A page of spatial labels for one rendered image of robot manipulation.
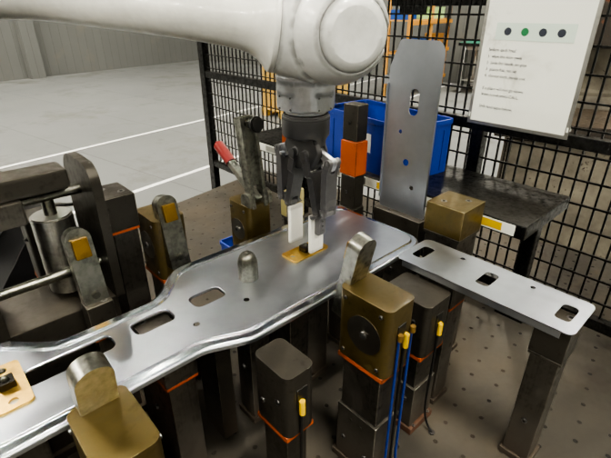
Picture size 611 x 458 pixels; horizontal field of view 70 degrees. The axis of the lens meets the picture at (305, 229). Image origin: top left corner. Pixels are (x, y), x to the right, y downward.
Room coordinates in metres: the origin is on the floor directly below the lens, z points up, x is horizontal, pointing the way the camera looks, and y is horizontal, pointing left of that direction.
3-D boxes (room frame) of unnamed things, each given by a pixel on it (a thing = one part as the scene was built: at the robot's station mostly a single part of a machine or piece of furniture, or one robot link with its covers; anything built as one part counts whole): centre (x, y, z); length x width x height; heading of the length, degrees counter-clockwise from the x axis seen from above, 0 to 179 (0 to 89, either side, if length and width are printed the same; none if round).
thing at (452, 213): (0.78, -0.29, 0.88); 0.08 x 0.08 x 0.36; 43
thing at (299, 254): (0.69, 0.00, 1.01); 0.08 x 0.04 x 0.01; 133
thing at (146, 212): (0.72, 0.27, 0.88); 0.11 x 0.07 x 0.37; 43
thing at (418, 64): (0.86, -0.20, 1.17); 0.12 x 0.01 x 0.34; 43
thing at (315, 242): (0.67, -0.02, 1.05); 0.03 x 0.01 x 0.07; 133
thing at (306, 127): (0.68, 0.00, 1.20); 0.08 x 0.07 x 0.09; 43
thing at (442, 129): (1.11, -0.20, 1.09); 0.30 x 0.17 x 0.13; 36
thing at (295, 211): (0.70, 0.02, 1.05); 0.03 x 0.01 x 0.07; 133
